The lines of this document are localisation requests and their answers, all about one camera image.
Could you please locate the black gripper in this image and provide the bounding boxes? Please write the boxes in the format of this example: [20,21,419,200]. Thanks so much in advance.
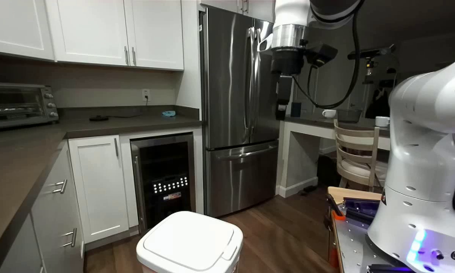
[272,48,304,76]

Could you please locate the white push-button trash bin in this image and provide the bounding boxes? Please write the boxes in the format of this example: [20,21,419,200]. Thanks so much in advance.
[137,211,245,273]

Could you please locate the metal robot base table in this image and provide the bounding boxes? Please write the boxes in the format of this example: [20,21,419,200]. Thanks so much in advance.
[327,186,413,273]

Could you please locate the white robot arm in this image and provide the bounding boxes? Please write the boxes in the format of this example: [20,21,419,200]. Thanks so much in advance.
[267,0,455,273]

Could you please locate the stainless steel refrigerator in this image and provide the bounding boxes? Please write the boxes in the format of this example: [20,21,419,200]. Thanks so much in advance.
[199,6,280,217]

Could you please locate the white desk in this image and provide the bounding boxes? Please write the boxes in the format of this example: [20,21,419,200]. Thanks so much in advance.
[275,117,392,199]

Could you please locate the wooden chair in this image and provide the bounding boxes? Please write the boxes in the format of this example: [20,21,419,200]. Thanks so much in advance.
[334,121,387,191]

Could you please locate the white cup on desk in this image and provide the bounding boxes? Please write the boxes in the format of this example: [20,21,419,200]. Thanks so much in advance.
[375,115,390,127]

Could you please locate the blue object on counter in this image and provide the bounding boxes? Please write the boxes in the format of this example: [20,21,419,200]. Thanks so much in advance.
[163,111,176,118]

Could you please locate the white upper cabinets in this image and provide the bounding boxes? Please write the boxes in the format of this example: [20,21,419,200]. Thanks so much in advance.
[0,0,184,71]

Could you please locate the black wine cooler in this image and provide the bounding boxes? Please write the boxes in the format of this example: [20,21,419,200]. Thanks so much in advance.
[131,133,196,232]

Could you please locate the black object on counter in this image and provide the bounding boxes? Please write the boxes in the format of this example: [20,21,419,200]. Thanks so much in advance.
[88,115,110,121]

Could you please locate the white lower cabinet door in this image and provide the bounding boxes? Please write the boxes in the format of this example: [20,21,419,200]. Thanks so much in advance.
[69,135,129,243]

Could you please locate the silver toaster oven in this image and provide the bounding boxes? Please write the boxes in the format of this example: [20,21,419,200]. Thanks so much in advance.
[0,83,60,129]

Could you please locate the grey drawer cabinet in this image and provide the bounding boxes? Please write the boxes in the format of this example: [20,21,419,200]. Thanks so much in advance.
[0,144,84,273]

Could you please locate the white wall outlet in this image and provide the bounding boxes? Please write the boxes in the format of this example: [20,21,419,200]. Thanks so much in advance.
[143,89,151,103]

